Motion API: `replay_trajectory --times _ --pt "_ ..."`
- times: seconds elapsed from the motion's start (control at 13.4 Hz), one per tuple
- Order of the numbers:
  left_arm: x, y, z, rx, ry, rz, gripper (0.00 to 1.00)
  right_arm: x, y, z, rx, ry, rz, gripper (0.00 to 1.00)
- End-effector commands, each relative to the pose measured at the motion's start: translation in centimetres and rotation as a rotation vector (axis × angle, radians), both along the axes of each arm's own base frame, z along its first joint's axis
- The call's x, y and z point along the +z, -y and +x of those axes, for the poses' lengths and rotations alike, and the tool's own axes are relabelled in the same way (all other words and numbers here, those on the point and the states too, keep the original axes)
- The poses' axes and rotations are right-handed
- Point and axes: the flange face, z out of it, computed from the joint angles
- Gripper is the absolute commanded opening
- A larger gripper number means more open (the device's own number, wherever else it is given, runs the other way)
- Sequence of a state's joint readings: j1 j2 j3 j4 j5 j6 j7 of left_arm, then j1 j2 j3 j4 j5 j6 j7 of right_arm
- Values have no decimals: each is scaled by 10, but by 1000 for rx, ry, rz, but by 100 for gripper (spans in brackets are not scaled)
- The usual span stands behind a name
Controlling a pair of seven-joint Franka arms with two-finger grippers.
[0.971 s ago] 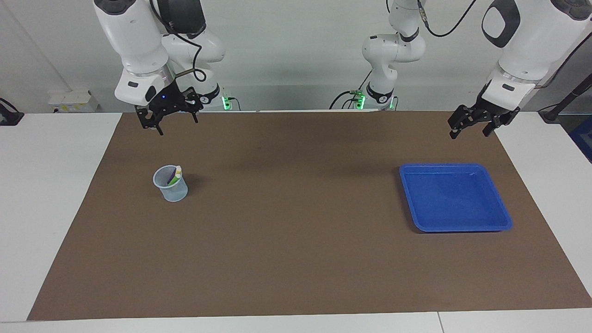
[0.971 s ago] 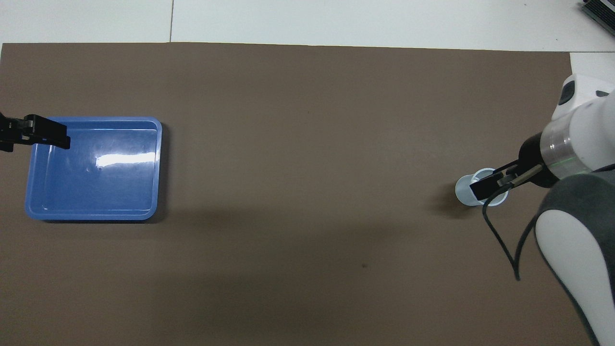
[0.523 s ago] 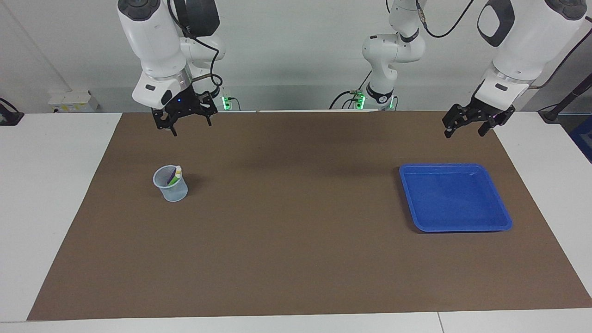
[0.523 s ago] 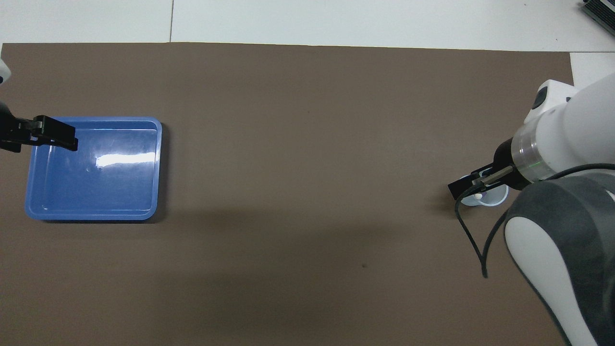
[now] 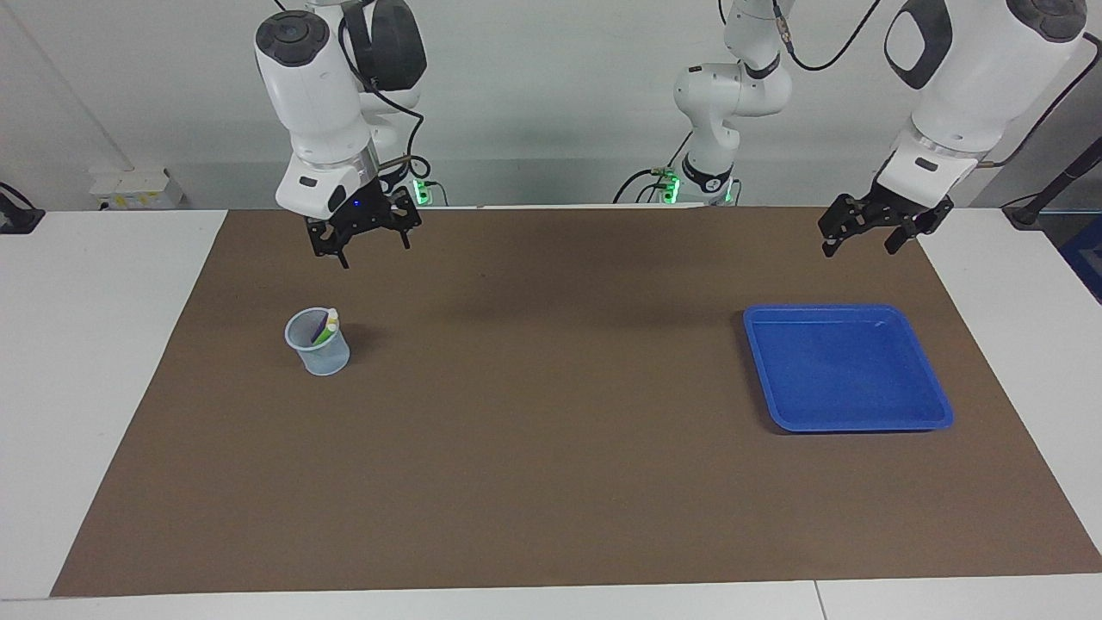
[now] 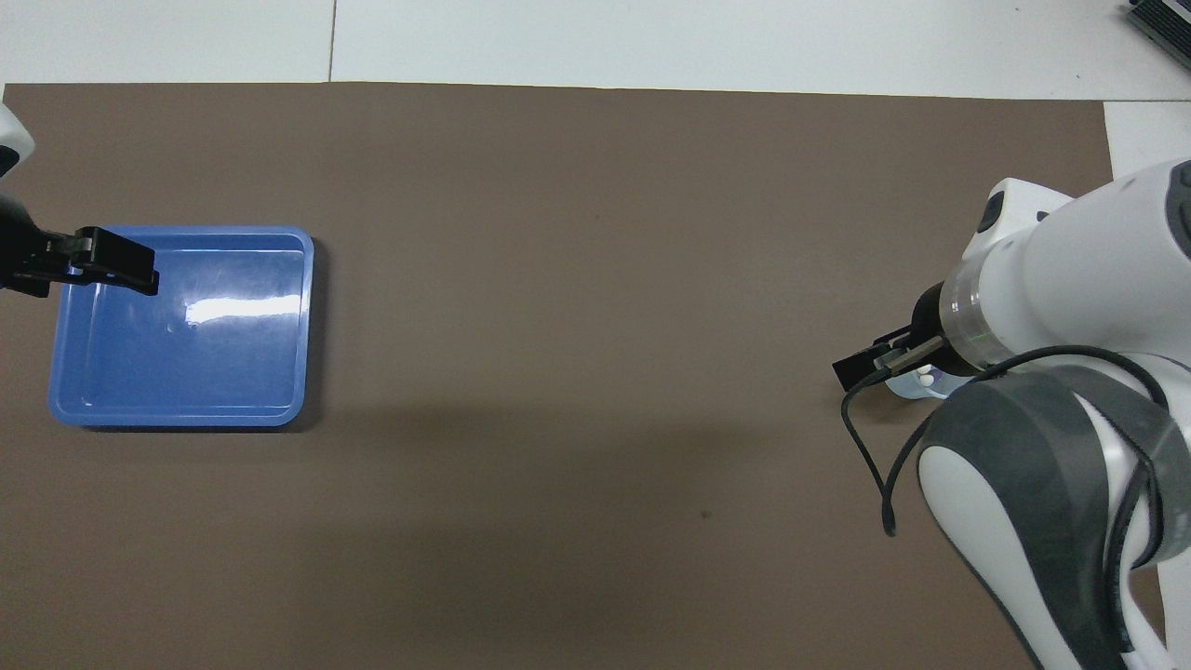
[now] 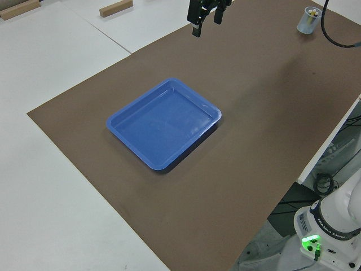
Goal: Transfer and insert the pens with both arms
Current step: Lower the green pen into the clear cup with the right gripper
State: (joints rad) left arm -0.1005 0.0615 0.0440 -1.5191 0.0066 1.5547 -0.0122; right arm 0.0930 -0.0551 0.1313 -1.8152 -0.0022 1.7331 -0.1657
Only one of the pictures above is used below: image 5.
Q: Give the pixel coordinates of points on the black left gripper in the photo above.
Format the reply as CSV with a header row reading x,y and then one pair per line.
x,y
908,202

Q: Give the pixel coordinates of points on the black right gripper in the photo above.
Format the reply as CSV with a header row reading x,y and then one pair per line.
x,y
362,215

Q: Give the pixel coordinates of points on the purple pen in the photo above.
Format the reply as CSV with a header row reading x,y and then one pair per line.
x,y
318,331

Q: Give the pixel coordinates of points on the green pen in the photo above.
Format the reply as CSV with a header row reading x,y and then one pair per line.
x,y
325,337

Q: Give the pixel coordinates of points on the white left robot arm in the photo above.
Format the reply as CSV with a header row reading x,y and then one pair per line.
x,y
981,69

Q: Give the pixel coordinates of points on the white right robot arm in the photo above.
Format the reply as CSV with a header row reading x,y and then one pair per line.
x,y
314,95

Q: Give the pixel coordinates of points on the light blue mesh cup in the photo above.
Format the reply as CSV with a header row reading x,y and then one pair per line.
x,y
323,362

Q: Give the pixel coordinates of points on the blue plastic tray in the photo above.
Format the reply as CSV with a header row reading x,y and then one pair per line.
x,y
861,387

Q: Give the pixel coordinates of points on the black stand pole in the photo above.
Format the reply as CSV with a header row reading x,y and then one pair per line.
x,y
1063,181

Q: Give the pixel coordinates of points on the blue crate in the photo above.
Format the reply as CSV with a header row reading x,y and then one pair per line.
x,y
1086,258

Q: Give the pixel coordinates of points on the brown table mat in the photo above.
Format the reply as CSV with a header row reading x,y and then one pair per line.
x,y
551,474

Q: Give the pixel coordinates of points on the black table clamp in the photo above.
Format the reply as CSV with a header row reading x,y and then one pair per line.
x,y
17,220

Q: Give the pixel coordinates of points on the white wall socket box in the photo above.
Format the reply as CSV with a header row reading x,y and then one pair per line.
x,y
129,189

